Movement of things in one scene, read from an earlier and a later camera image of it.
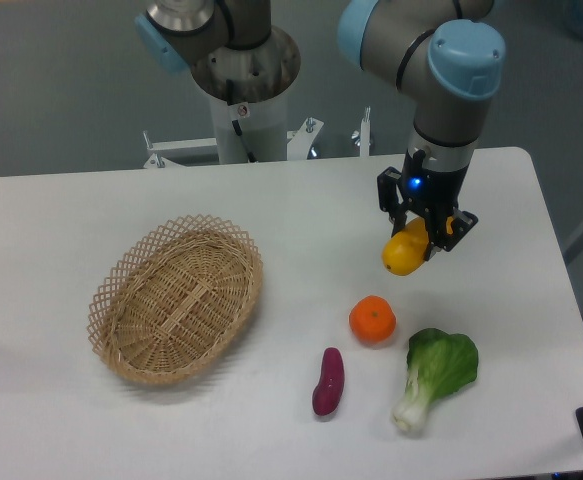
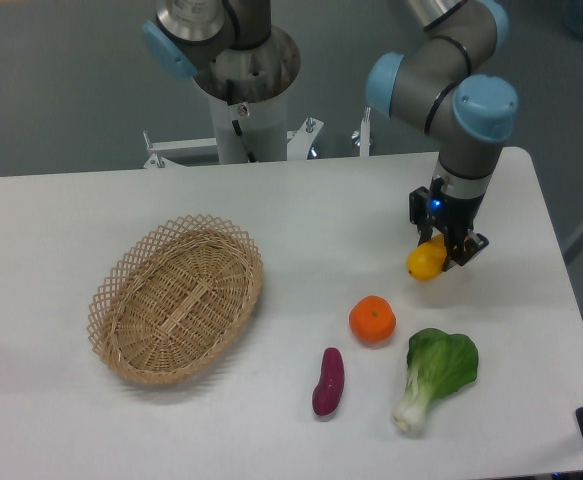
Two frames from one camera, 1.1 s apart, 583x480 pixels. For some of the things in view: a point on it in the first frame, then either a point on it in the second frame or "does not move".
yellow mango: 405,250 → 426,261
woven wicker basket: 171,302 does not move
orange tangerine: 372,319 does not move
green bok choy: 438,363 does not move
